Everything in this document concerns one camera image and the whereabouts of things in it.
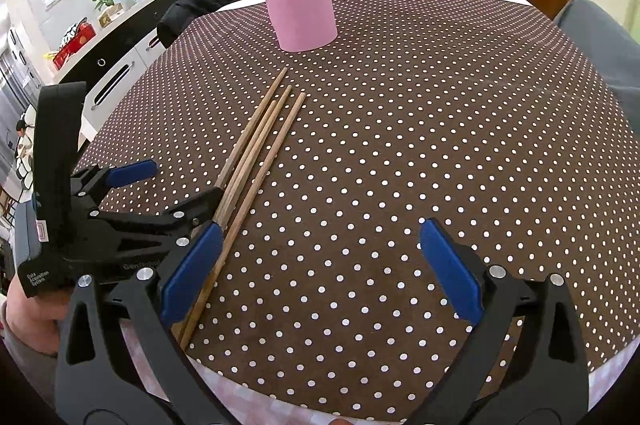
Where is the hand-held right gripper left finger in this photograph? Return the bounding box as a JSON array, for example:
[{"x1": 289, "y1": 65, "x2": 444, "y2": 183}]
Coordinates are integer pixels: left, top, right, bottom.
[{"x1": 55, "y1": 221, "x2": 236, "y2": 425}]

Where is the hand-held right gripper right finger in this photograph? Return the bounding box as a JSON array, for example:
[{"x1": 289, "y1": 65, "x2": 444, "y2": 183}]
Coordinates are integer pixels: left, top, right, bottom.
[{"x1": 407, "y1": 218, "x2": 591, "y2": 425}]

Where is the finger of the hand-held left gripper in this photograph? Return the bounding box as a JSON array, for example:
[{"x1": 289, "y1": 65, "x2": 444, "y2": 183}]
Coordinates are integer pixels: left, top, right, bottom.
[
  {"x1": 74, "y1": 159, "x2": 158, "y2": 206},
  {"x1": 92, "y1": 188, "x2": 224, "y2": 252}
]

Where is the long wooden chopstick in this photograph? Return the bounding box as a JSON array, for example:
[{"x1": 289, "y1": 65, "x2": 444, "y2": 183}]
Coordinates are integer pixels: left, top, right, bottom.
[
  {"x1": 172, "y1": 85, "x2": 293, "y2": 338},
  {"x1": 212, "y1": 100, "x2": 277, "y2": 223},
  {"x1": 214, "y1": 66, "x2": 289, "y2": 193},
  {"x1": 179, "y1": 92, "x2": 307, "y2": 351}
]

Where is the pink cup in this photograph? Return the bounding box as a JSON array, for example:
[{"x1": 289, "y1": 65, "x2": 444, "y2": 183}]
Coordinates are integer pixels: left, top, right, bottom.
[{"x1": 257, "y1": 0, "x2": 339, "y2": 53}]

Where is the person's left forearm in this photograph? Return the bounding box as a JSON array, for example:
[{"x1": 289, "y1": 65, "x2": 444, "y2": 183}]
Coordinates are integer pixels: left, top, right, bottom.
[{"x1": 0, "y1": 305, "x2": 58, "y2": 411}]

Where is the person's left hand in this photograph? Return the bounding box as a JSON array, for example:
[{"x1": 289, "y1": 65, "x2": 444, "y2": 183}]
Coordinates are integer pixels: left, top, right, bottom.
[{"x1": 2, "y1": 277, "x2": 71, "y2": 356}]

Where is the silver refrigerator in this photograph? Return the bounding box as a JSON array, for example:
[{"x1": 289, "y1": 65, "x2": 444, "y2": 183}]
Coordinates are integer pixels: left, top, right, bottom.
[{"x1": 0, "y1": 25, "x2": 46, "y2": 116}]

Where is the black and white cabinet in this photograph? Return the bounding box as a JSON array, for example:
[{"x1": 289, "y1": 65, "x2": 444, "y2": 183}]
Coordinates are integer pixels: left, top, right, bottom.
[{"x1": 50, "y1": 0, "x2": 181, "y2": 141}]

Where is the red printed box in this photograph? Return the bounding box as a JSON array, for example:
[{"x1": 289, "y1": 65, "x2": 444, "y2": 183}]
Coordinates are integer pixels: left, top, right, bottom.
[{"x1": 52, "y1": 22, "x2": 97, "y2": 71}]

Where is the brown dotted tablecloth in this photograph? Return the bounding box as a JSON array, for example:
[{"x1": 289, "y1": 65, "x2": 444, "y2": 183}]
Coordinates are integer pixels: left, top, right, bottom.
[{"x1": 75, "y1": 0, "x2": 640, "y2": 418}]

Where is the black jacket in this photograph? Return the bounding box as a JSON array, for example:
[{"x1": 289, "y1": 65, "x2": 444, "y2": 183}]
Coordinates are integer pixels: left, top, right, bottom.
[{"x1": 157, "y1": 0, "x2": 261, "y2": 48}]

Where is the grey cloth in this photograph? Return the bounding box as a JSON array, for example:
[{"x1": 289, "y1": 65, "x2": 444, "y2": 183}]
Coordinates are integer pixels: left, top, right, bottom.
[{"x1": 552, "y1": 0, "x2": 640, "y2": 106}]

